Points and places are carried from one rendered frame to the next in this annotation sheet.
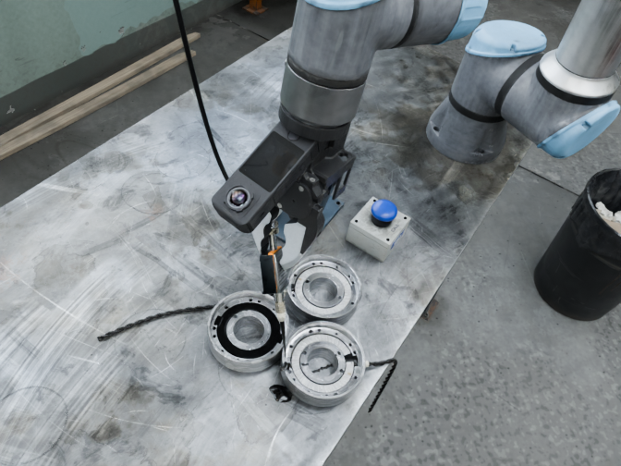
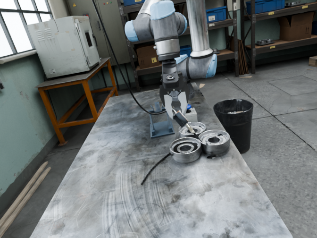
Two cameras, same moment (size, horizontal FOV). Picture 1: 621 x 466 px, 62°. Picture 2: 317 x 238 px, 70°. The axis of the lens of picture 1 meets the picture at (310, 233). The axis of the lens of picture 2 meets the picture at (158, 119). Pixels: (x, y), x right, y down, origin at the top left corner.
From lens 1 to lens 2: 49 cm
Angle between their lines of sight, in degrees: 32
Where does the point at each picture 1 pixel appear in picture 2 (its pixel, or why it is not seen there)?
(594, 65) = (204, 45)
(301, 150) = (174, 62)
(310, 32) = (163, 26)
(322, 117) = (175, 48)
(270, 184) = (174, 71)
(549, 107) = (202, 63)
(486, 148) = (191, 92)
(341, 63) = (173, 30)
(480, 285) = not seen: hidden behind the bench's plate
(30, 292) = (101, 192)
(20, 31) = not seen: outside the picture
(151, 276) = (137, 164)
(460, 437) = not seen: hidden behind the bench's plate
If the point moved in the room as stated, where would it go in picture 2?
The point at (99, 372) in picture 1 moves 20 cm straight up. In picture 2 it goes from (152, 190) to (137, 128)
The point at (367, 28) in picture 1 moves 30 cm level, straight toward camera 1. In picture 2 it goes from (175, 19) to (251, 7)
